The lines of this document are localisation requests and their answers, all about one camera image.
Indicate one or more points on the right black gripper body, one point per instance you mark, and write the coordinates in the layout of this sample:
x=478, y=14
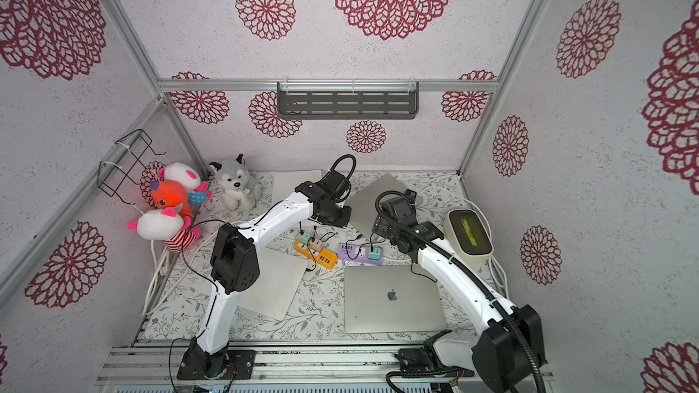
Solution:
x=382, y=227

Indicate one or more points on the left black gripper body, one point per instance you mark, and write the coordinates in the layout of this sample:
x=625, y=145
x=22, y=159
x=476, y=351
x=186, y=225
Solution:
x=338, y=216

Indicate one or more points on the pink charger plug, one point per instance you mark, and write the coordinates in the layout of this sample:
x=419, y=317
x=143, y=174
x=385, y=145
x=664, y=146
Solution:
x=316, y=245

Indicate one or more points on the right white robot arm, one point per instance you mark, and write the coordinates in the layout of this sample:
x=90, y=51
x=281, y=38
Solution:
x=509, y=342

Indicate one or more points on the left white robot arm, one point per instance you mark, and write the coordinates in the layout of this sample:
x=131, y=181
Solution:
x=234, y=262

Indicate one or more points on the silver laptop back right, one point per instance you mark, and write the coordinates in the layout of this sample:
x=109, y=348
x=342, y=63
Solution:
x=363, y=212

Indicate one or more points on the silver laptop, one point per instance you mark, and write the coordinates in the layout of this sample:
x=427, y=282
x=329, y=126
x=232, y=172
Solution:
x=390, y=299
x=363, y=212

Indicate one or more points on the white laptop back left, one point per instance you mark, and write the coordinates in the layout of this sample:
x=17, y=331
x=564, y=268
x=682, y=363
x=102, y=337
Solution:
x=284, y=183

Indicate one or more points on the white laptop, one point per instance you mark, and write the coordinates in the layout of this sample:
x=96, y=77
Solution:
x=280, y=277
x=284, y=183

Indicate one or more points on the green charger plug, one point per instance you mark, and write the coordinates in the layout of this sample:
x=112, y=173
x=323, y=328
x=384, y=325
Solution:
x=304, y=239

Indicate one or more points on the silver laptop front right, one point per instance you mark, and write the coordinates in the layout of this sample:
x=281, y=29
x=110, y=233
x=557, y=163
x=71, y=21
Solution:
x=390, y=299

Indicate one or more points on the white laptop front left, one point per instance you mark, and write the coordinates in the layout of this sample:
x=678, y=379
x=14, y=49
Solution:
x=280, y=277

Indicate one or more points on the purple power strip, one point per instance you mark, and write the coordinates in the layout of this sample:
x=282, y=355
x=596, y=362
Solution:
x=364, y=254

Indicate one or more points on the orange power strip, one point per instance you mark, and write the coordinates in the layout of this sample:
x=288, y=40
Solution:
x=326, y=258

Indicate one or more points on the floral table mat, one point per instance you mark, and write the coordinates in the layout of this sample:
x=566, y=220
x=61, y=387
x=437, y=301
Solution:
x=316, y=312

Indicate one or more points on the cream box green display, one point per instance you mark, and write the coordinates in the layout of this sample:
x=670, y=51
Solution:
x=467, y=235

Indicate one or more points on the grey husky plush toy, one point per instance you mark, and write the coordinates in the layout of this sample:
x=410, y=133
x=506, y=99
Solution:
x=241, y=190

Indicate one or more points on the white pink plush top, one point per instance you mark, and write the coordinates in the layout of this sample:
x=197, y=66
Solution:
x=185, y=175

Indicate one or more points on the orange fox plush toy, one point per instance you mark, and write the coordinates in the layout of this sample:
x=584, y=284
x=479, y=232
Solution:
x=169, y=193

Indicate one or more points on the white pink plush striped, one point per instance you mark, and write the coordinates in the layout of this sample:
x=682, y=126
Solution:
x=168, y=226

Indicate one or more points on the grey metal wall shelf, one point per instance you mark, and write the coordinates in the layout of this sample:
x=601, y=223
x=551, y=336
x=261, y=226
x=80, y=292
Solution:
x=351, y=102

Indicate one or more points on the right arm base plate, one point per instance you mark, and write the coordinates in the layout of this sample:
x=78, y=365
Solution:
x=417, y=360

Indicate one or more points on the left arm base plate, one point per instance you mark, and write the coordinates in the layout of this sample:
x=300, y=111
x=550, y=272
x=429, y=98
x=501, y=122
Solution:
x=236, y=364

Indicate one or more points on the black wire basket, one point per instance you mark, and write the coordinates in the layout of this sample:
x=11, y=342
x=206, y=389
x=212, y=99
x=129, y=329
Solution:
x=133, y=167

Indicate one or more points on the aluminium front rail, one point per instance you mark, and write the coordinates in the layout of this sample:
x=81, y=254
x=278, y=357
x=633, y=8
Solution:
x=279, y=365

